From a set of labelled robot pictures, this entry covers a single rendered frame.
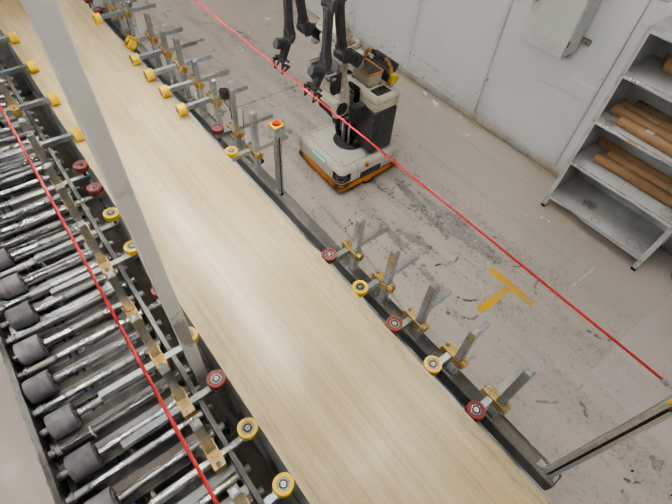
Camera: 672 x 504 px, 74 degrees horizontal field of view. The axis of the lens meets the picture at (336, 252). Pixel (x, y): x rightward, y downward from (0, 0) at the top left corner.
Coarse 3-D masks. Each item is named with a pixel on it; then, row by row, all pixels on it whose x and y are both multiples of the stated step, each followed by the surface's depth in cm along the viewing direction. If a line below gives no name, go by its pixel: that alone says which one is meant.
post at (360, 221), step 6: (360, 216) 220; (360, 222) 217; (360, 228) 221; (354, 234) 227; (360, 234) 225; (354, 240) 230; (360, 240) 230; (354, 246) 233; (360, 246) 234; (354, 252) 237; (354, 264) 244
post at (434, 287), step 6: (432, 288) 193; (438, 288) 194; (426, 294) 199; (432, 294) 196; (426, 300) 202; (432, 300) 201; (426, 306) 204; (420, 312) 211; (426, 312) 208; (420, 318) 213; (426, 318) 215; (420, 324) 216; (414, 330) 223
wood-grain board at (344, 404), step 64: (64, 0) 387; (128, 64) 330; (128, 128) 284; (192, 128) 288; (192, 192) 252; (256, 192) 256; (192, 256) 225; (256, 256) 227; (320, 256) 230; (192, 320) 202; (256, 320) 204; (320, 320) 206; (256, 384) 186; (320, 384) 187; (384, 384) 189; (320, 448) 172; (384, 448) 173; (448, 448) 174
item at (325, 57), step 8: (336, 0) 255; (328, 8) 260; (336, 8) 258; (328, 16) 262; (328, 24) 266; (328, 32) 270; (328, 40) 274; (328, 48) 278; (320, 56) 284; (328, 56) 281; (320, 64) 288
